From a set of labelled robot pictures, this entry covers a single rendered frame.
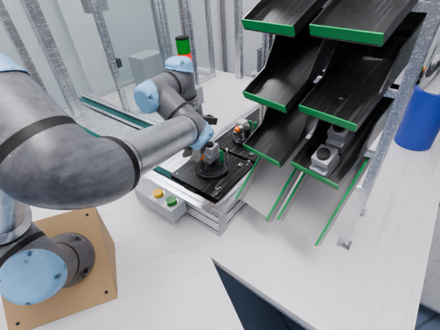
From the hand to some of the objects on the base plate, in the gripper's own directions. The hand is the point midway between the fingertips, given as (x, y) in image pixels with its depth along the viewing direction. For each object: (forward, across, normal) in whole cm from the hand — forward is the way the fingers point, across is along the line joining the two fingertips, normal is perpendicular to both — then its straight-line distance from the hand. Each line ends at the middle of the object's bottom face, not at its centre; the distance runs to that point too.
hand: (198, 158), depth 95 cm
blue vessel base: (+21, +60, +87) cm, 108 cm away
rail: (+21, -28, -8) cm, 36 cm away
